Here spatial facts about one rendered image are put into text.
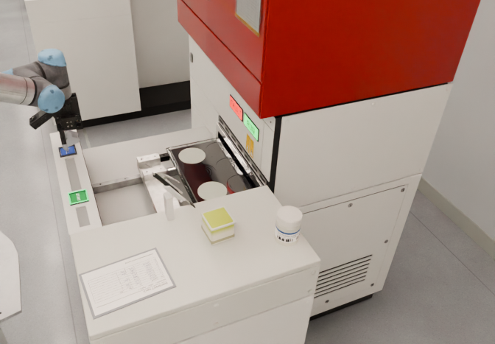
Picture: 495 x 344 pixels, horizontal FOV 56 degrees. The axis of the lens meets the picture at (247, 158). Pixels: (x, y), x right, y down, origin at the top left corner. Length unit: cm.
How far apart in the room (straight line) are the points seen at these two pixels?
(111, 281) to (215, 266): 27
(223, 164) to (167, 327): 69
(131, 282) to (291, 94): 68
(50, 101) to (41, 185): 183
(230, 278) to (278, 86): 54
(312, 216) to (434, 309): 106
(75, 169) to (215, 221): 58
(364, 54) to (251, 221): 60
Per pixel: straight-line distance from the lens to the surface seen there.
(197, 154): 178
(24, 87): 139
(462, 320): 264
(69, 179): 164
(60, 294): 256
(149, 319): 122
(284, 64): 132
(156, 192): 165
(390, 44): 151
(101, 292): 127
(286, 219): 129
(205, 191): 161
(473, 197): 298
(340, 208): 183
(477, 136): 286
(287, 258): 132
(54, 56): 155
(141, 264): 131
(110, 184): 176
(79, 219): 148
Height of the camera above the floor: 195
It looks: 37 degrees down
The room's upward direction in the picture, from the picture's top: 3 degrees clockwise
